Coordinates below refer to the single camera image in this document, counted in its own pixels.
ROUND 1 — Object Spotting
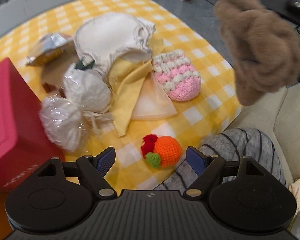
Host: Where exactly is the orange crochet fruit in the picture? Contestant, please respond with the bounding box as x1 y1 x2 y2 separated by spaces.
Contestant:
141 134 183 168

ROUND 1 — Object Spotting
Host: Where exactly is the white ball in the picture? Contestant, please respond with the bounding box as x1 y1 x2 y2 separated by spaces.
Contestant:
63 63 111 114
39 96 87 152

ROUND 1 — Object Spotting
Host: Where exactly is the pink white crochet pouch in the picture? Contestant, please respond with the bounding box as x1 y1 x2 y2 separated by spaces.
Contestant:
152 49 201 102

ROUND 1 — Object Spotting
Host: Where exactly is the yellow cloth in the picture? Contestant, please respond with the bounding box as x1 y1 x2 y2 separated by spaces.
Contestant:
108 38 164 137

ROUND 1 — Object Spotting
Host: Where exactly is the brown plush toy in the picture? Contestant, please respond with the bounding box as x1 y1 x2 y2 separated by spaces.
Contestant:
214 0 300 106

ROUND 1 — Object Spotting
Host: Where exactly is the silver yellow snack bag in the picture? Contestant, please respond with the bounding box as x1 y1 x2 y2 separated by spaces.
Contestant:
25 32 73 66

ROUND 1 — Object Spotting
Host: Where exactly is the white round cloth pad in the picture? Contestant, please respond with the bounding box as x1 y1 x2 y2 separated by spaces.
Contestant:
73 12 156 83

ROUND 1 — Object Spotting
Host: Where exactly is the brown coir fibre mat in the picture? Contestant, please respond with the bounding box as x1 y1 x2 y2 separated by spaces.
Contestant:
41 45 79 93

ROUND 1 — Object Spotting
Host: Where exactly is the grey striped trouser leg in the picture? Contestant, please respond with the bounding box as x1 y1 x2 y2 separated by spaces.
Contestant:
155 128 286 193

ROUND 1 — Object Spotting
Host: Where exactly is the red Wonderlab box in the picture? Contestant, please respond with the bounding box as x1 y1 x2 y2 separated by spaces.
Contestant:
0 58 64 192

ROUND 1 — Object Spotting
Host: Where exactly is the beige sofa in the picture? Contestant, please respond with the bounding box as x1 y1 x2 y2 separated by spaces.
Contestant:
228 83 300 185

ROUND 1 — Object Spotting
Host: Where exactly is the yellow checkered tablecloth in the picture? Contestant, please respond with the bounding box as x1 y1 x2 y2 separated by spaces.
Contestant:
0 0 241 191

